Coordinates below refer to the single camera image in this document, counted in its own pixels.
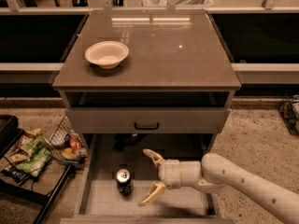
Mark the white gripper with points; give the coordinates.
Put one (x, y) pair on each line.
(169, 171)

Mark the blue pepsi can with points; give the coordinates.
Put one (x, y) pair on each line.
(124, 181)

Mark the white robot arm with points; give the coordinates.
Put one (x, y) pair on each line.
(212, 174)

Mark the open grey middle drawer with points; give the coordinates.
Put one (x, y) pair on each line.
(100, 202)

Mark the grey drawer cabinet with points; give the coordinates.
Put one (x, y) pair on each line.
(176, 60)

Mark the green chip bag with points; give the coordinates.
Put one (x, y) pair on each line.
(38, 155)

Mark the white paper bowl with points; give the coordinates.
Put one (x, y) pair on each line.
(107, 54)

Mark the closed drawer with black handle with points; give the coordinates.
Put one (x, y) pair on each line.
(147, 120)

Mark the wire basket with snacks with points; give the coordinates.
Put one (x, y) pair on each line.
(66, 146)

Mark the black wire basket right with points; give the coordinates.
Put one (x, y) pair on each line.
(289, 112)

